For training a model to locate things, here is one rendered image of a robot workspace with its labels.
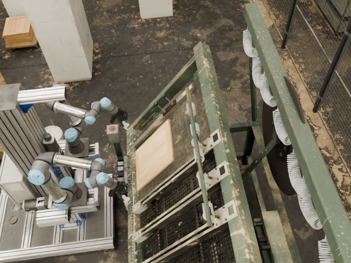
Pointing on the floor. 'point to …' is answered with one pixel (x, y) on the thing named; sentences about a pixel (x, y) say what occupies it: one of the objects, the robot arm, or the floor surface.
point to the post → (118, 150)
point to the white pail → (55, 132)
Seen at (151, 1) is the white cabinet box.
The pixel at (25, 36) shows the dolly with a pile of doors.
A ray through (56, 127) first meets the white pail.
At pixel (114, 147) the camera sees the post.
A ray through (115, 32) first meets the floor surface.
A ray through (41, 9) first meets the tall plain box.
